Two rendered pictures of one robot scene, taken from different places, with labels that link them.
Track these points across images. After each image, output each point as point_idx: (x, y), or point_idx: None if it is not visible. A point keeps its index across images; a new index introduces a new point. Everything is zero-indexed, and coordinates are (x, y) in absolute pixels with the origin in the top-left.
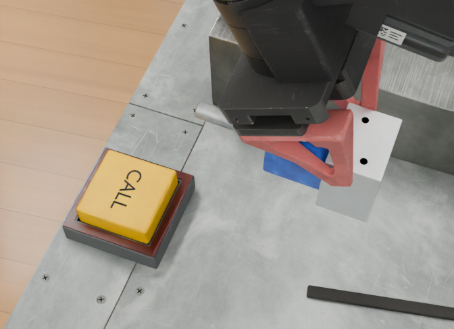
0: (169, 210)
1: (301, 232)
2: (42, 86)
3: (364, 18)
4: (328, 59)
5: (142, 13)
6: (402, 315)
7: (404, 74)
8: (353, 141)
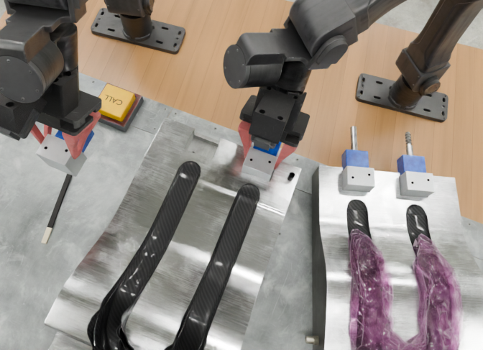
0: (108, 118)
1: (98, 171)
2: (185, 76)
3: None
4: None
5: (224, 112)
6: (54, 207)
7: (136, 197)
8: (56, 144)
